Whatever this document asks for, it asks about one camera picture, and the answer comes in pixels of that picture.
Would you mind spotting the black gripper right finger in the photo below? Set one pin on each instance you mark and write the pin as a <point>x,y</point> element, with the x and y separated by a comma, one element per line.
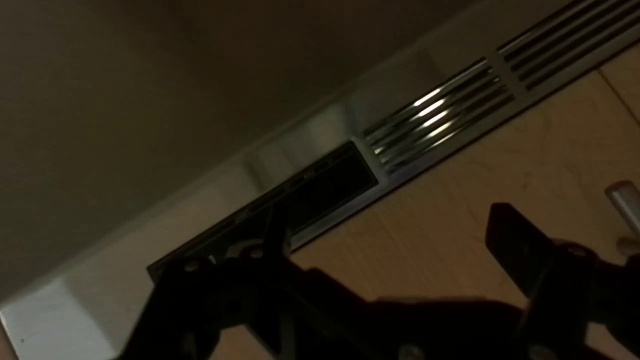
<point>523,251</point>

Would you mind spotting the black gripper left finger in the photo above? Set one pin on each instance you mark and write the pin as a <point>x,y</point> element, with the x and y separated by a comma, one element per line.
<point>277,233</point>

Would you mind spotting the black hood control panel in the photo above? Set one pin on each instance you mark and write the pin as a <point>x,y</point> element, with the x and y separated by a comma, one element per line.
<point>311,195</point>

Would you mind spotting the hood vent grille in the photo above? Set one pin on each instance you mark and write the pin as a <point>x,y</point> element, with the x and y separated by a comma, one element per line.
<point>523,70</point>

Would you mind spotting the stainless range hood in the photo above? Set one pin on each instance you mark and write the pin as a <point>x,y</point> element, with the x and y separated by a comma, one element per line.
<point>130,126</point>

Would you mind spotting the silver cabinet handle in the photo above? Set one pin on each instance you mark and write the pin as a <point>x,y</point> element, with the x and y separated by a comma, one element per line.
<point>625,197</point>

